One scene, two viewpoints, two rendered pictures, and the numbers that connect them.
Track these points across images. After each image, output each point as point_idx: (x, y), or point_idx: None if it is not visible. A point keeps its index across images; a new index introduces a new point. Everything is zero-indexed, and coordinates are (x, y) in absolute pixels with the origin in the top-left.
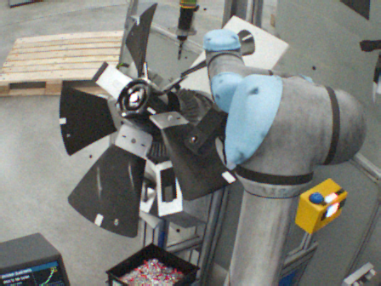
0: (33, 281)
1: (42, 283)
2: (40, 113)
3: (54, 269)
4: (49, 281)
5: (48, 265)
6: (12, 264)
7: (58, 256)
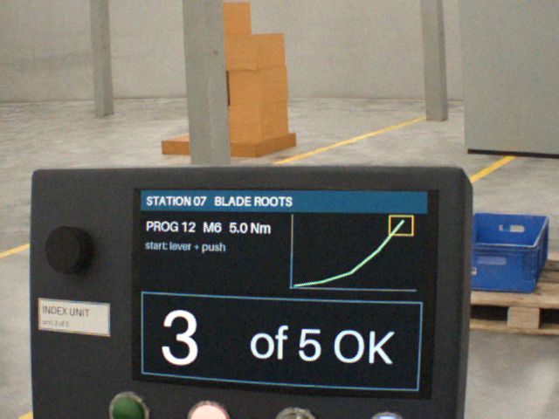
0: (284, 256)
1: (326, 275)
2: None
3: (406, 226)
4: (362, 276)
5: (384, 200)
6: (220, 165)
7: (443, 175)
